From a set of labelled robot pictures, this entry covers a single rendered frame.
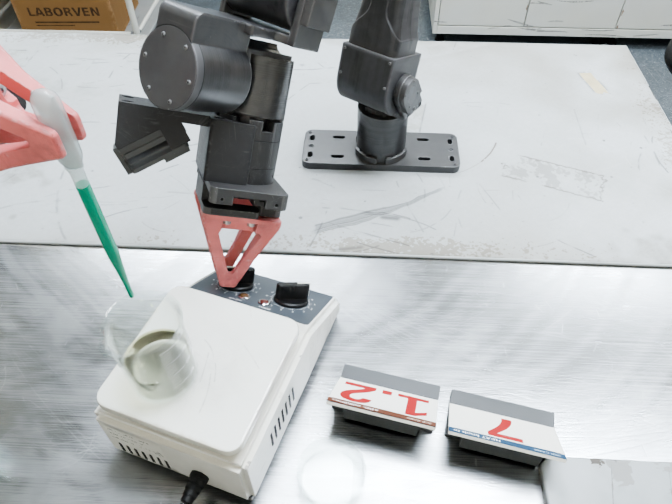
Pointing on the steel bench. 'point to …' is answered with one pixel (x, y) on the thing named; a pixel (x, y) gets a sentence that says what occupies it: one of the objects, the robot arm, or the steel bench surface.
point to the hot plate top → (214, 374)
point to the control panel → (266, 287)
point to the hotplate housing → (311, 341)
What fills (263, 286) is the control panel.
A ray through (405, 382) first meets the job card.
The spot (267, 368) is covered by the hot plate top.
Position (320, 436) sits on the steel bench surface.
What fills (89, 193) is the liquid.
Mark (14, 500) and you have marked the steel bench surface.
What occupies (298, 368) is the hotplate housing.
